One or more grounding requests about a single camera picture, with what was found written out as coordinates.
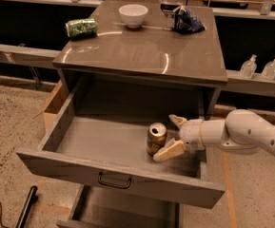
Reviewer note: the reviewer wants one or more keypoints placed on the grey metal rail shelf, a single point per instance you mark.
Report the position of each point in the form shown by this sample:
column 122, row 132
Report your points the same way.
column 27, row 56

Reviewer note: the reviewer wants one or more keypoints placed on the green soda can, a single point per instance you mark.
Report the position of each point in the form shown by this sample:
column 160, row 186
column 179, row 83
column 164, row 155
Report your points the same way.
column 81, row 27

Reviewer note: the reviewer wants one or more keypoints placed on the open grey top drawer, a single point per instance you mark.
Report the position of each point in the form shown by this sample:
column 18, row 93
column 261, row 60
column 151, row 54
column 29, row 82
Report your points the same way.
column 77, row 148

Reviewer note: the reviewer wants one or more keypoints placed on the white bowl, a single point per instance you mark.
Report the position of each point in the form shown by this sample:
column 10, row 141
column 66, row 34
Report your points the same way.
column 133, row 15

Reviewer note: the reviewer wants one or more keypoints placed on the blue chip bag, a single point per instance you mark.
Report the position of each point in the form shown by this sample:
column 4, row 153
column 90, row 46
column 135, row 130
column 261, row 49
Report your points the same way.
column 186, row 21

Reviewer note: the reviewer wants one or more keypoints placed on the black bar on floor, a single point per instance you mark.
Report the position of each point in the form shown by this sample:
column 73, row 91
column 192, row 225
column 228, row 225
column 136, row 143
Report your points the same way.
column 30, row 200

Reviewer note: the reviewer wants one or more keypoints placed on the orange soda can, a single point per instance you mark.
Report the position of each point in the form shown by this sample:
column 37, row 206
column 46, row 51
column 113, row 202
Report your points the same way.
column 156, row 137

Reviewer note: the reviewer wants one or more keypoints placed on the clear plastic bottle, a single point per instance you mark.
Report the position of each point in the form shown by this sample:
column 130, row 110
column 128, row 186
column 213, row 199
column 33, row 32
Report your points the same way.
column 269, row 70
column 248, row 68

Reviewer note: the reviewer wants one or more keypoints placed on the black drawer handle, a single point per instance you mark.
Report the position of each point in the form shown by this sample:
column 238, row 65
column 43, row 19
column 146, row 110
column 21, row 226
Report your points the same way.
column 113, row 183

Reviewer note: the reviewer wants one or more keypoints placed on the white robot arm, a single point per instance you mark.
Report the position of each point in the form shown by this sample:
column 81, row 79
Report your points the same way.
column 240, row 132

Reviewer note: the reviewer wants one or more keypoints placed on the clear plastic bottle right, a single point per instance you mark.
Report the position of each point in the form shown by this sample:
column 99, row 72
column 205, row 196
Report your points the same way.
column 269, row 70

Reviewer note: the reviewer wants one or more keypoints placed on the grey cabinet with counter top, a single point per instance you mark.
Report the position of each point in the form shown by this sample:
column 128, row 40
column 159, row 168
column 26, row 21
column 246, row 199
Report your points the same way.
column 146, row 73

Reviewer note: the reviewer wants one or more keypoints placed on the clear plastic bottle left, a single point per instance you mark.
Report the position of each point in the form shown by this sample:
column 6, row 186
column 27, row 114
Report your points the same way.
column 248, row 68

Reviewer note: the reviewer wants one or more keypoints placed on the open lower drawer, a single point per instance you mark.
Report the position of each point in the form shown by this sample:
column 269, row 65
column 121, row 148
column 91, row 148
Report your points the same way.
column 100, row 208

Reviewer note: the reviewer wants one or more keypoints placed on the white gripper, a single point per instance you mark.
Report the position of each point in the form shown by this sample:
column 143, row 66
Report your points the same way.
column 190, row 133

